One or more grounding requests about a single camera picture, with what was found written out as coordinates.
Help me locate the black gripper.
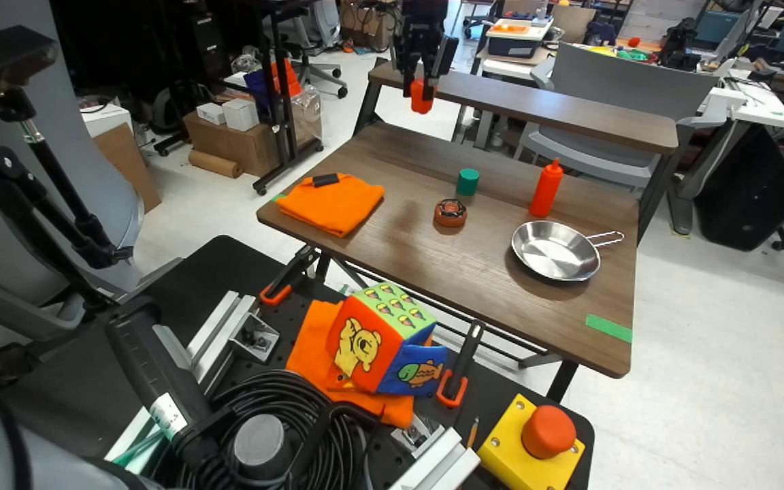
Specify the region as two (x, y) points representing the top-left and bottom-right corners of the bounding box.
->
(395, 0), (459, 91)

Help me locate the silver metal pan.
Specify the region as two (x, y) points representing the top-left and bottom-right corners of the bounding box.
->
(507, 218), (628, 285)

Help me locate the white box with orange lid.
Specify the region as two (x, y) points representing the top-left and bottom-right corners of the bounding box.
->
(485, 16), (556, 59)

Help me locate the wooden desk riser shelf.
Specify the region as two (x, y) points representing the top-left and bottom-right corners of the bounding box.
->
(364, 57), (682, 156)

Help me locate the small green cup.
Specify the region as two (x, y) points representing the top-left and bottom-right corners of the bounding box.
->
(453, 167), (481, 202)

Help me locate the black pole stand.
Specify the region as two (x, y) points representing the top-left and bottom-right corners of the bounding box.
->
(253, 0), (325, 199)

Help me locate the folded orange cloth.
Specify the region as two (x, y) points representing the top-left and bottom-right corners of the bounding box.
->
(274, 172), (387, 240)

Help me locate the orange-red squeeze bottle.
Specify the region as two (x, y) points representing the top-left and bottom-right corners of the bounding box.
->
(527, 157), (566, 220)

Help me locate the long brown cardboard box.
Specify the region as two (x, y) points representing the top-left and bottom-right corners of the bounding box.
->
(181, 107), (287, 180)

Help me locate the colourful plush cube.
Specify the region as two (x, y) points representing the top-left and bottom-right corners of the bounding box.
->
(324, 280), (453, 400)

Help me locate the black mounting platform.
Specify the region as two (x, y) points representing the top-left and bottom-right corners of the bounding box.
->
(0, 232), (596, 490)

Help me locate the yellow box with red button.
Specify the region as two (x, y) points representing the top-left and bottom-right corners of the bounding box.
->
(475, 393), (588, 490)

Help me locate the wooden desk with black frame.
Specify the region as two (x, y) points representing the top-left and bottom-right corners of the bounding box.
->
(253, 57), (682, 405)

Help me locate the black clamp with orange handle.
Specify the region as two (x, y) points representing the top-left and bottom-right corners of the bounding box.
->
(256, 243), (321, 310)
(432, 322), (486, 413)

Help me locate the aluminium extrusion rail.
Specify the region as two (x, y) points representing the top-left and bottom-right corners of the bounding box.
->
(389, 425), (485, 490)
(102, 289), (264, 459)

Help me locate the coiled cable bundle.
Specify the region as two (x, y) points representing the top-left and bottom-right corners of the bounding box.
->
(168, 365), (387, 490)

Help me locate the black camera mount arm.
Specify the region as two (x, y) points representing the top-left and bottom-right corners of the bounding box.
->
(0, 24), (185, 365)

